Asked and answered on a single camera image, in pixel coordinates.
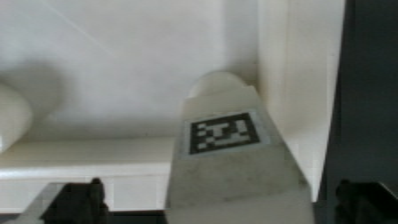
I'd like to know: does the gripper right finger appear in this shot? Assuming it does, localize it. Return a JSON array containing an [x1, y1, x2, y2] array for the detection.
[[334, 179, 398, 224]]

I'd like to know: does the white U-shaped fence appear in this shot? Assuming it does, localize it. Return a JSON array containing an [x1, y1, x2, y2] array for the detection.
[[0, 0, 344, 214]]

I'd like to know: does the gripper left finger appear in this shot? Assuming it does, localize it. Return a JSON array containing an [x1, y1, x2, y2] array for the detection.
[[16, 178, 108, 224]]

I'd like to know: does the white table leg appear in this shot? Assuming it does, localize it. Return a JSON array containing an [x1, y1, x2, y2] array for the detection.
[[163, 84, 316, 224]]

